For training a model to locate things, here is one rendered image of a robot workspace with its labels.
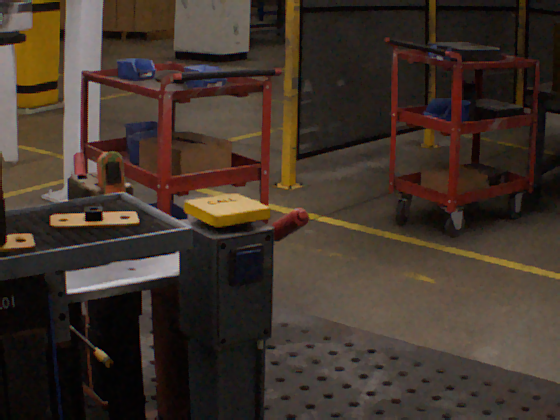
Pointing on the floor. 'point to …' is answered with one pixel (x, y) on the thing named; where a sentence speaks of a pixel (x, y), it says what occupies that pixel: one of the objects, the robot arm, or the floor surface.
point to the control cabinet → (212, 30)
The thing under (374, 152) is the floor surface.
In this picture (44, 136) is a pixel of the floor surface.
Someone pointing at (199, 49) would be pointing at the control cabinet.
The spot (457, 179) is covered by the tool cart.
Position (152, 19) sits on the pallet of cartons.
